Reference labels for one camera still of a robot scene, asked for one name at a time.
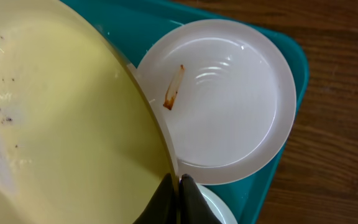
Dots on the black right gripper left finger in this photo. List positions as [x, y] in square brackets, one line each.
[162, 207]

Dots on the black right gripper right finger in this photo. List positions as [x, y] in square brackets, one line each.
[193, 206]

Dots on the yellow round plate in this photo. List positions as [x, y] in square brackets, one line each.
[78, 141]

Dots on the teal plastic tray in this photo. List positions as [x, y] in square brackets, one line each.
[141, 23]

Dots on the white plate lower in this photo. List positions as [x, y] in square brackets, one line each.
[217, 206]

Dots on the white plate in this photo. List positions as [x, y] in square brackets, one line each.
[224, 96]
[217, 206]

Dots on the white plate upper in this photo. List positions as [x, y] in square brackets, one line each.
[224, 96]

